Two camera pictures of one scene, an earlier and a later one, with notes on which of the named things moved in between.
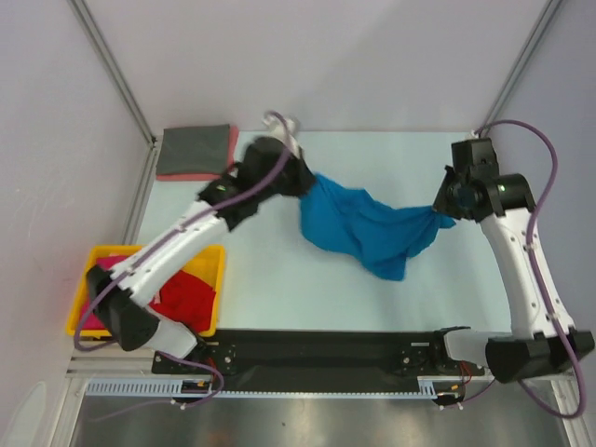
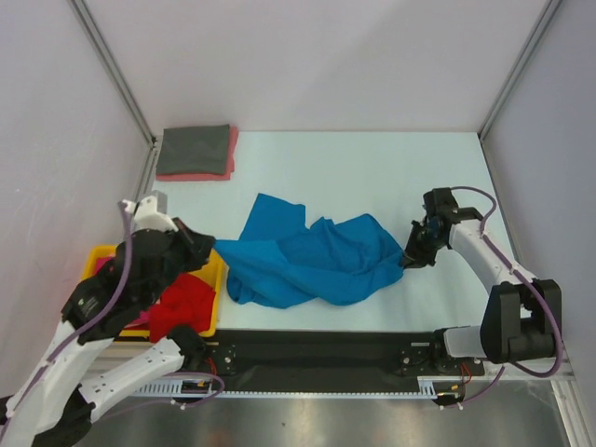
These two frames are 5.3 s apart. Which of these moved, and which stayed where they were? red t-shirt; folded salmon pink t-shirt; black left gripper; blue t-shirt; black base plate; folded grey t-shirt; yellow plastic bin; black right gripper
Moved: black left gripper; blue t-shirt; black right gripper
Stayed: yellow plastic bin; folded grey t-shirt; folded salmon pink t-shirt; black base plate; red t-shirt
